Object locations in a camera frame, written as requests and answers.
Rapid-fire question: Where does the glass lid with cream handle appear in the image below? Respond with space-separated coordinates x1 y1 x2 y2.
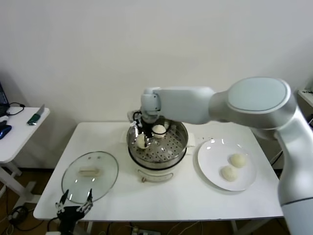
61 151 120 205

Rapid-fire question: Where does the dark laptop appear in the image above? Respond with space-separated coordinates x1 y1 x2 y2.
0 82 11 118

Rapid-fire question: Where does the blue computer mouse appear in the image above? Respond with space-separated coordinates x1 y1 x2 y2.
0 124 13 141

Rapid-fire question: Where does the floor cable bundle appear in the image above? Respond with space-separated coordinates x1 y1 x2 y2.
7 205 32 232

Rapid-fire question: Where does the black power adapter with cable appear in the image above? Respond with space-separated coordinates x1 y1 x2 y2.
270 150 284 164

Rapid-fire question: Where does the thin black looped cable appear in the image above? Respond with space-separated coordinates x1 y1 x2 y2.
6 102 26 117

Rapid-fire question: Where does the stainless steel steamer basket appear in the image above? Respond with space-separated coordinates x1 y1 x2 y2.
120 117 196 169

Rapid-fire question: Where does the green handled knife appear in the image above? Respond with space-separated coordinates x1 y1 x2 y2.
26 104 46 127

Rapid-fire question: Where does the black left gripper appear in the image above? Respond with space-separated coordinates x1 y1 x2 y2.
55 188 94 235

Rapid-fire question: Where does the white steamed baozi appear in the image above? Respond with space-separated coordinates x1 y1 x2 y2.
229 153 246 169
151 124 166 138
221 165 239 183
136 134 148 149

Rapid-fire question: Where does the white round plate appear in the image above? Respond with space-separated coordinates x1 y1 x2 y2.
197 139 258 192

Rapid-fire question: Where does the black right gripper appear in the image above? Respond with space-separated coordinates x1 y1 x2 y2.
134 119 154 148

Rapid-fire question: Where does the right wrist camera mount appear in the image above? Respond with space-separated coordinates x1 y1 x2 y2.
127 111 142 128

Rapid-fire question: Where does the white power strip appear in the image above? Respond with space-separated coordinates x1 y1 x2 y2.
131 226 159 235

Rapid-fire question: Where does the white side table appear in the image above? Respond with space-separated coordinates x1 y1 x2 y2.
0 107 51 209

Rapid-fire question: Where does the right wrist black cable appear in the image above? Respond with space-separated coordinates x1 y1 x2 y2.
131 110 144 128

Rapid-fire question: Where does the white shelf board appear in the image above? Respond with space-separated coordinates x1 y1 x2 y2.
297 89 313 108

